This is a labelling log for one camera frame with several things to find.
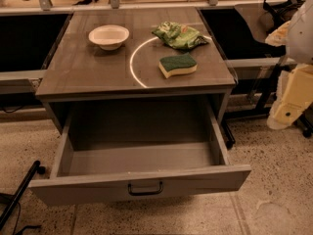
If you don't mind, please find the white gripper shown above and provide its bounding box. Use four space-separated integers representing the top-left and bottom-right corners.
265 21 313 130

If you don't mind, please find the green yellow sponge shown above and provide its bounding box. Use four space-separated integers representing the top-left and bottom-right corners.
158 53 198 78

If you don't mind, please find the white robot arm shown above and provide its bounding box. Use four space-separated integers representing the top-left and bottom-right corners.
265 0 313 130

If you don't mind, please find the grey wooden drawer cabinet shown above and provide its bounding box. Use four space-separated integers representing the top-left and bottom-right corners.
36 7 235 130

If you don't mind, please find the open grey top drawer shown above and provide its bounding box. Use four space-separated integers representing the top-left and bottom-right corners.
30 107 251 206

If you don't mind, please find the grey side table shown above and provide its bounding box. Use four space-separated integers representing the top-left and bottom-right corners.
235 4 273 43

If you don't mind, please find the green chip bag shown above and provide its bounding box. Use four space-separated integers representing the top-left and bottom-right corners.
152 22 208 50

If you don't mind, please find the white paper bowl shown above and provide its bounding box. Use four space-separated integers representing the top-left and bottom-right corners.
88 24 129 51

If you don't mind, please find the black stand leg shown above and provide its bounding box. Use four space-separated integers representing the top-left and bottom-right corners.
0 161 46 235

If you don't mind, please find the black headset with cables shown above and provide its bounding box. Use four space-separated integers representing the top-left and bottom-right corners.
263 0 304 33

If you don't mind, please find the black drawer handle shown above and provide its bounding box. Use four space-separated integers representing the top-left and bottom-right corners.
127 181 163 197

